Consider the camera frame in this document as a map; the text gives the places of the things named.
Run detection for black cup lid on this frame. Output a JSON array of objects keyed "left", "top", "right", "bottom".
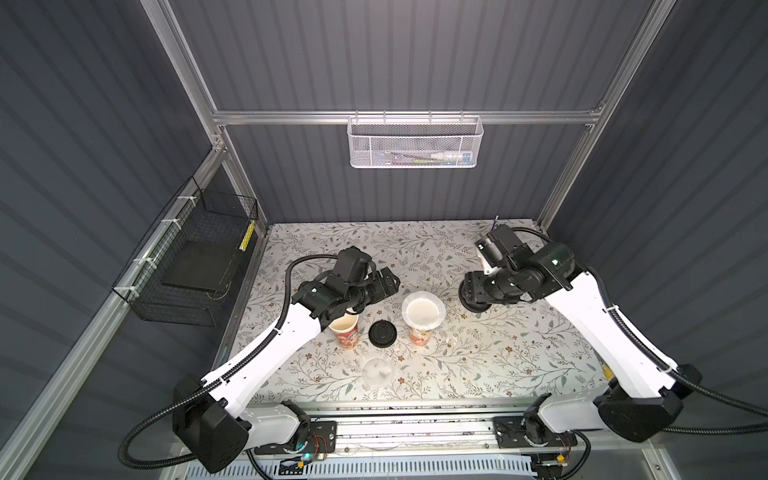
[
  {"left": 458, "top": 280, "right": 491, "bottom": 314},
  {"left": 368, "top": 320, "right": 398, "bottom": 349}
]

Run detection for paper milk tea cup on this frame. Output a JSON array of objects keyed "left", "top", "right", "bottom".
[
  {"left": 329, "top": 314, "right": 359, "bottom": 349},
  {"left": 409, "top": 326, "right": 432, "bottom": 347}
]

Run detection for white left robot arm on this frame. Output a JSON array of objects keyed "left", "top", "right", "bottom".
[{"left": 171, "top": 262, "right": 400, "bottom": 473}]

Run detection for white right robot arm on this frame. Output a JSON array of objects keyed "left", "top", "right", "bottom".
[{"left": 459, "top": 238, "right": 691, "bottom": 446}]

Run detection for floral patterned table mat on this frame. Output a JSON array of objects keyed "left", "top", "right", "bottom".
[{"left": 234, "top": 220, "right": 606, "bottom": 403}]

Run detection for yellow tag on basket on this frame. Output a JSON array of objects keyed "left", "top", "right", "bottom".
[{"left": 238, "top": 220, "right": 256, "bottom": 252}]

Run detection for pens in white basket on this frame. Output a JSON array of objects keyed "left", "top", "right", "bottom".
[{"left": 383, "top": 151, "right": 475, "bottom": 167}]

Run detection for black pad in basket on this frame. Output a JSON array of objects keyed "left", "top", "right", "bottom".
[{"left": 161, "top": 241, "right": 240, "bottom": 293}]

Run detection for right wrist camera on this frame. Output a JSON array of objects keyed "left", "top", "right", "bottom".
[{"left": 475, "top": 225, "right": 524, "bottom": 274}]

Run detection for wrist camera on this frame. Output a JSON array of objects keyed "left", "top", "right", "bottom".
[
  {"left": 475, "top": 225, "right": 524, "bottom": 274},
  {"left": 332, "top": 246, "right": 372, "bottom": 286}
]

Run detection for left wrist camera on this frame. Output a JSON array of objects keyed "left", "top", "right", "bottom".
[{"left": 332, "top": 246, "right": 372, "bottom": 286}]

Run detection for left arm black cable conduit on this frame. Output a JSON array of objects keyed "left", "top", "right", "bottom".
[{"left": 116, "top": 253, "right": 340, "bottom": 470}]

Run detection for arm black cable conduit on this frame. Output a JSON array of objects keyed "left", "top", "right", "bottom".
[
  {"left": 509, "top": 226, "right": 768, "bottom": 436},
  {"left": 116, "top": 253, "right": 340, "bottom": 470}
]

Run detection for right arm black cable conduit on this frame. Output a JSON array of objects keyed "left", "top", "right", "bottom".
[{"left": 509, "top": 226, "right": 768, "bottom": 436}]

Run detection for white wire mesh basket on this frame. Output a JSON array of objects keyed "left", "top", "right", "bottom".
[{"left": 346, "top": 114, "right": 484, "bottom": 169}]

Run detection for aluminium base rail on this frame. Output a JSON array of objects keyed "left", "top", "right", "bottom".
[{"left": 161, "top": 398, "right": 655, "bottom": 480}]

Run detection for black wire wall basket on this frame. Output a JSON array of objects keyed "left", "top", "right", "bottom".
[{"left": 113, "top": 181, "right": 259, "bottom": 327}]

